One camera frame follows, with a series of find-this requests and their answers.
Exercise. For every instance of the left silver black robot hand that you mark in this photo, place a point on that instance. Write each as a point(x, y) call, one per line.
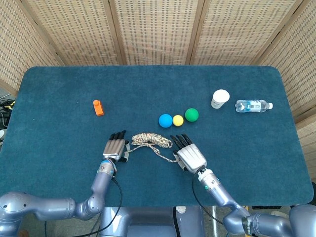
point(114, 148)

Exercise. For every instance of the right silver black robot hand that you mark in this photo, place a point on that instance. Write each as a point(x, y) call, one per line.
point(191, 156)

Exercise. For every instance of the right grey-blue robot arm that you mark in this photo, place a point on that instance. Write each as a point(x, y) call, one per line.
point(217, 190)

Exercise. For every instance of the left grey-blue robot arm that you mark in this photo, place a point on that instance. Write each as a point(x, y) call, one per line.
point(101, 182)

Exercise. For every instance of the yellow foam ball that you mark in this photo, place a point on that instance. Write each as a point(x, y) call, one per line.
point(178, 120)

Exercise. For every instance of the orange bottle-shaped block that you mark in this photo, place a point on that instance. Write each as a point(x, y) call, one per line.
point(98, 109)

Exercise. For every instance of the green foam ball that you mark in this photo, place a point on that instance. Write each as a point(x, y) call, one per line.
point(191, 115)

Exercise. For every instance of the blue foam ball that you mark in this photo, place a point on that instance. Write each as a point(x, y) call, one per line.
point(165, 120)

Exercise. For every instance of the blue carpet table cover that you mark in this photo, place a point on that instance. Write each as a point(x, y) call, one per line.
point(61, 148)

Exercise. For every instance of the white paper cup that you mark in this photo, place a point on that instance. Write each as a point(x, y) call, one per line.
point(219, 97)

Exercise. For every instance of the grey-blue robot torso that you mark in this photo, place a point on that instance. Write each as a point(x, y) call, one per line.
point(148, 222)

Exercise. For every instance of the clear plastic water bottle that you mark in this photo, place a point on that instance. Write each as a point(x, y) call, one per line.
point(251, 106)

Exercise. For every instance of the woven wood-framed screen panel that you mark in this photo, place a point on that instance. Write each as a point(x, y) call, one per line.
point(158, 29)
point(298, 74)
point(17, 49)
point(74, 29)
point(242, 29)
point(308, 148)

